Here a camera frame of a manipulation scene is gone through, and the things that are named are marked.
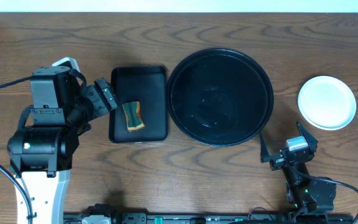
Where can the black rectangular tray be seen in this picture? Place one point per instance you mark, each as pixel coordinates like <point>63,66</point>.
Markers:
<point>147,86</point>

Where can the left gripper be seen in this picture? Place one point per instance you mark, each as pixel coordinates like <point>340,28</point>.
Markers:
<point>101,101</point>

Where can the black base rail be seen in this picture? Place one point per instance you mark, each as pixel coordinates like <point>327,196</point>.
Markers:
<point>104,213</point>

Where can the black round tray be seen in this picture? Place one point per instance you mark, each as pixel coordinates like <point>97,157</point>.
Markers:
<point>219,97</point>

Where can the mint plate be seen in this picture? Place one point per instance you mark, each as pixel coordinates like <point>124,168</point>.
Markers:
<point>327,103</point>

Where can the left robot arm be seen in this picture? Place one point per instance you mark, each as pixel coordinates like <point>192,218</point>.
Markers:
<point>41,154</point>

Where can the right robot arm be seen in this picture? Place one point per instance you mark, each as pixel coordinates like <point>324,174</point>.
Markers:
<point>310,195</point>

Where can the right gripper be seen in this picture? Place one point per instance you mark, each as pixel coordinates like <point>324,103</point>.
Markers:
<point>276,163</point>

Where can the orange green sponge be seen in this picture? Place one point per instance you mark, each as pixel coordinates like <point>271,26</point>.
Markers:
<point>134,121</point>

